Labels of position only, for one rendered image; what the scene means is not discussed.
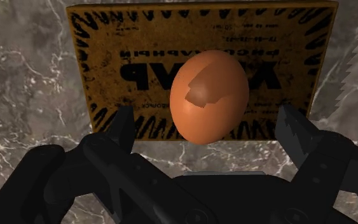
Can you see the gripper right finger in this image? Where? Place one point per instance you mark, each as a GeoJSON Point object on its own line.
{"type": "Point", "coordinates": [318, 155]}

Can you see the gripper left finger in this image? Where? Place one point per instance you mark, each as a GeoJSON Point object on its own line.
{"type": "Point", "coordinates": [110, 169]}

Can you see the yellow box with black print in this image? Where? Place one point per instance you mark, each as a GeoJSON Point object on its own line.
{"type": "Point", "coordinates": [135, 62]}

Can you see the brown egg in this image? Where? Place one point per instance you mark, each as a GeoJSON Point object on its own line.
{"type": "Point", "coordinates": [209, 96]}

